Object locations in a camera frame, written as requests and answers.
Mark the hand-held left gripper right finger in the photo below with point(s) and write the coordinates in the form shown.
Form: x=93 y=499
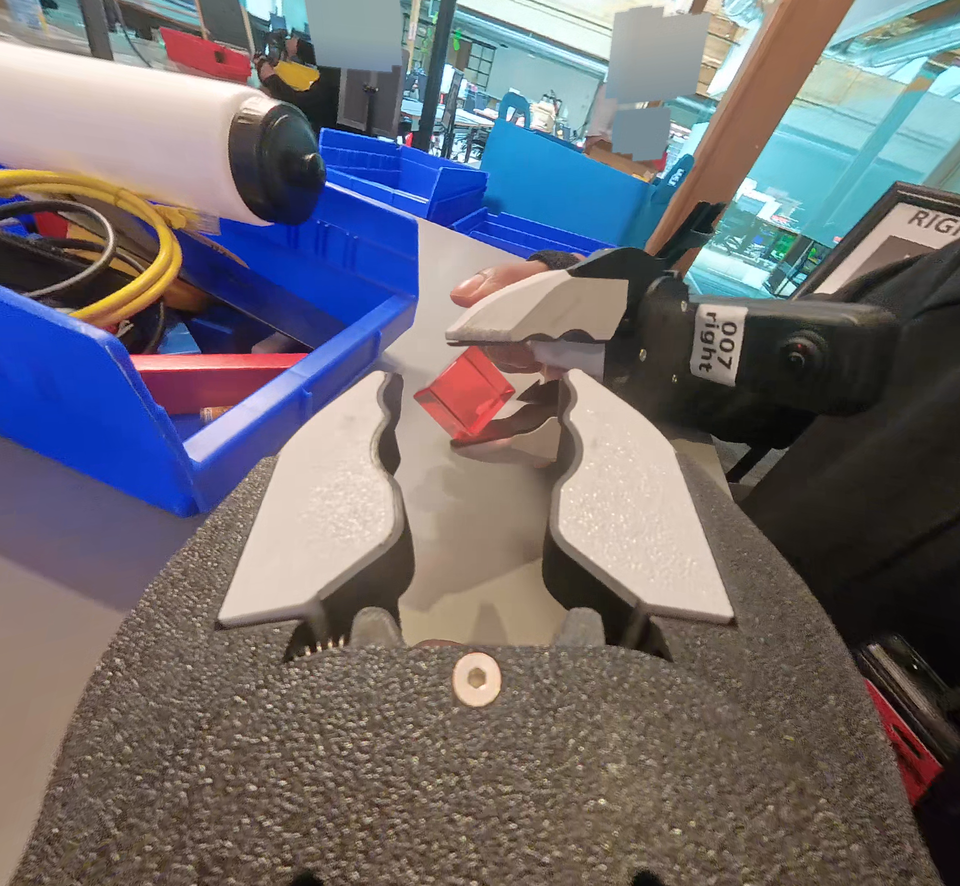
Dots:
x=637 y=526

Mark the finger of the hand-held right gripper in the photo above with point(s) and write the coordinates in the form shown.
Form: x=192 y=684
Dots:
x=555 y=304
x=574 y=359

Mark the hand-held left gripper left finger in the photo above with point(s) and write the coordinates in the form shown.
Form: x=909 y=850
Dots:
x=322 y=518

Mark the red transparent cube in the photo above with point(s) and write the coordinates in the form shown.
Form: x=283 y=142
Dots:
x=469 y=394

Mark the blue plastic bin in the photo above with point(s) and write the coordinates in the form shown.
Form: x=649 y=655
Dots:
x=540 y=233
x=405 y=173
x=75 y=391

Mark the person's right forearm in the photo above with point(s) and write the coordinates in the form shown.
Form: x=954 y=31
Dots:
x=926 y=376

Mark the dark framed picture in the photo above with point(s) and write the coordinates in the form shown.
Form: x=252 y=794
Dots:
x=870 y=255

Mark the long red box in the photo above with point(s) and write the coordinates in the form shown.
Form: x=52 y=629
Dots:
x=217 y=376

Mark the small white block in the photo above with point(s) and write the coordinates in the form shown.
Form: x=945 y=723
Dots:
x=274 y=344

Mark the person's black jacket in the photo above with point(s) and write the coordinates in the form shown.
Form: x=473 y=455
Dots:
x=862 y=526

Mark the yellow plastic bin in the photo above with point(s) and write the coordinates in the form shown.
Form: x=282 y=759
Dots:
x=298 y=75

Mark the red plastic bin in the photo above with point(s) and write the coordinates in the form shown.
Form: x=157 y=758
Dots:
x=202 y=57

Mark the white bottle with black cap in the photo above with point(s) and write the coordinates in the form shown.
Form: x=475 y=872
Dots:
x=112 y=120

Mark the wooden post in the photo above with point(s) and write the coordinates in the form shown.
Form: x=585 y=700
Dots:
x=780 y=38

